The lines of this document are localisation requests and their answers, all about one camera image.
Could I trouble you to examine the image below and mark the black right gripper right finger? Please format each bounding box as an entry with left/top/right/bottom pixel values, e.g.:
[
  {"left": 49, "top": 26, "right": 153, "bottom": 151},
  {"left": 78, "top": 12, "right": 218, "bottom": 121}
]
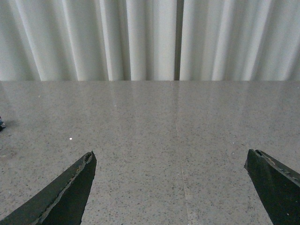
[{"left": 244, "top": 149, "right": 300, "bottom": 225}]

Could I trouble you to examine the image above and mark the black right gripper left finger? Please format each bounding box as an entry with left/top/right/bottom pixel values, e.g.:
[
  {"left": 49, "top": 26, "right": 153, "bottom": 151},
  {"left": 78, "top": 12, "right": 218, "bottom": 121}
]
[{"left": 0, "top": 152, "right": 97, "bottom": 225}]

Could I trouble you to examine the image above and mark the small dark object at edge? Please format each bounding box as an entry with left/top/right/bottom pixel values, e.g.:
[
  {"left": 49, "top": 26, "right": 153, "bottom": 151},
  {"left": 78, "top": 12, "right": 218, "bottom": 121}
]
[{"left": 0, "top": 117, "right": 6, "bottom": 131}]

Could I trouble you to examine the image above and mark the white pleated curtain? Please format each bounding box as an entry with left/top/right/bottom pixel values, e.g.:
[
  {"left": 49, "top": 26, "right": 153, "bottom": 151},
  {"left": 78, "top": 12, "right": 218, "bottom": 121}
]
[{"left": 0, "top": 0, "right": 300, "bottom": 81}]

